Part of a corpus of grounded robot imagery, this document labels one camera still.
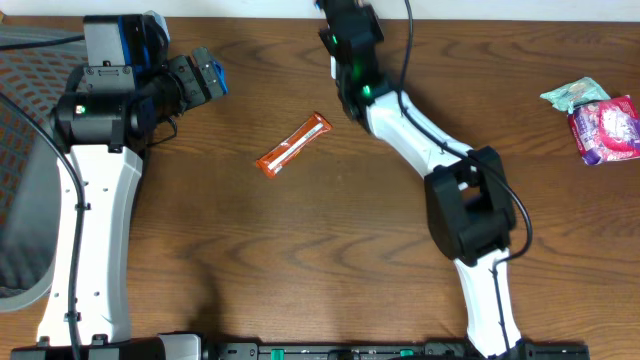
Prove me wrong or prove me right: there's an orange chocolate wafer bar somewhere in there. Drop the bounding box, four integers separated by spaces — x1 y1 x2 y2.
256 112 333 178

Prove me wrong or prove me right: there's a teal snack packet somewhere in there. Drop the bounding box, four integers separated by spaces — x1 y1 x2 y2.
540 77 611 114

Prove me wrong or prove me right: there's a purple snack packet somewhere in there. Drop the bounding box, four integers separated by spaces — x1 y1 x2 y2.
568 95 639 166

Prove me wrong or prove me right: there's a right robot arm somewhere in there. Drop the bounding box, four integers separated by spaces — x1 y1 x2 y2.
315 0 522 359

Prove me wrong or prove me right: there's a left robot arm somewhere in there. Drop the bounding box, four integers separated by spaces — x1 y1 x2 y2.
11 11 228 360

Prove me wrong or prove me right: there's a white barcode scanner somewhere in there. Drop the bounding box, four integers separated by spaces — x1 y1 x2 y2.
330 56 337 80

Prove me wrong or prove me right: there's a grey plastic mesh basket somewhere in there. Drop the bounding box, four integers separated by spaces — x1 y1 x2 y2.
1 25 87 313

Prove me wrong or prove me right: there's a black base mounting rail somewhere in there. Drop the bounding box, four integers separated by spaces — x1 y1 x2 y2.
201 341 590 360

